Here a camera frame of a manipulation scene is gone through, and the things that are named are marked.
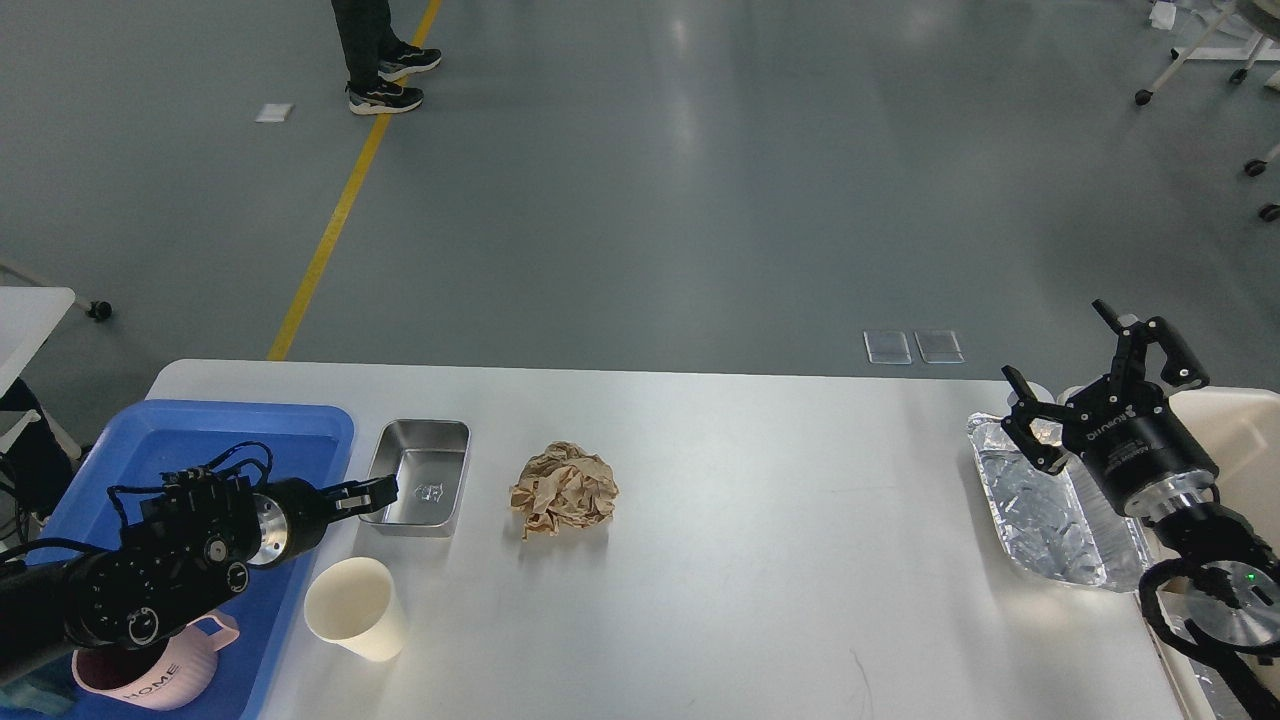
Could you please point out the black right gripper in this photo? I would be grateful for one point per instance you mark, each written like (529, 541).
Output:
(1136, 449)

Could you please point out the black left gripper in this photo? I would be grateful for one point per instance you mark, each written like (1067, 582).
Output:
(293, 515)

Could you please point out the stainless steel rectangular tin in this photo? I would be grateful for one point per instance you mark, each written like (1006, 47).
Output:
(428, 459)

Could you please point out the pink mug dark inside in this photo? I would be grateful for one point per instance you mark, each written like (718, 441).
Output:
(166, 676)

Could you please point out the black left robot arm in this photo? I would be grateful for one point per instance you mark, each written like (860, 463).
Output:
(187, 545)

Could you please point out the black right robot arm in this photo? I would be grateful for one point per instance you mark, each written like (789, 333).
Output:
(1215, 601)

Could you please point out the cream paper cup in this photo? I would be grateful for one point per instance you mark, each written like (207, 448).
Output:
(355, 604)

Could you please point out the aluminium foil tray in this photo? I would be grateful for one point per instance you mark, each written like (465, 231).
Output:
(1058, 527)

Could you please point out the clear floor plate right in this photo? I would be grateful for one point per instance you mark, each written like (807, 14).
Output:
(939, 347)

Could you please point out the clear floor plate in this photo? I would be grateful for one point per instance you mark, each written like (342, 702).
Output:
(939, 347)
(887, 348)

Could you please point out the crumpled brown paper ball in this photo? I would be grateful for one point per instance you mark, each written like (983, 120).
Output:
(563, 486)

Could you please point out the clear floor plate left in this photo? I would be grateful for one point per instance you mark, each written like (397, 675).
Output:
(887, 348)

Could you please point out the cream plastic bin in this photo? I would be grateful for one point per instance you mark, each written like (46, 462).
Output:
(1239, 429)

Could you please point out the white side table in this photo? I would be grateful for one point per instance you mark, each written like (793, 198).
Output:
(28, 316)

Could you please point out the teal cup in tray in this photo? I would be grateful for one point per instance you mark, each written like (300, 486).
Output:
(40, 695)

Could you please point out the white paper on floor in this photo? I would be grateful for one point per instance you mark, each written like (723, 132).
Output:
(274, 113)

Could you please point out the standing person legs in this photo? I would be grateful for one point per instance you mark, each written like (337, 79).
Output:
(376, 58)

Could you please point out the white wheeled cart frame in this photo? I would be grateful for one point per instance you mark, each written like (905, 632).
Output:
(1261, 39)

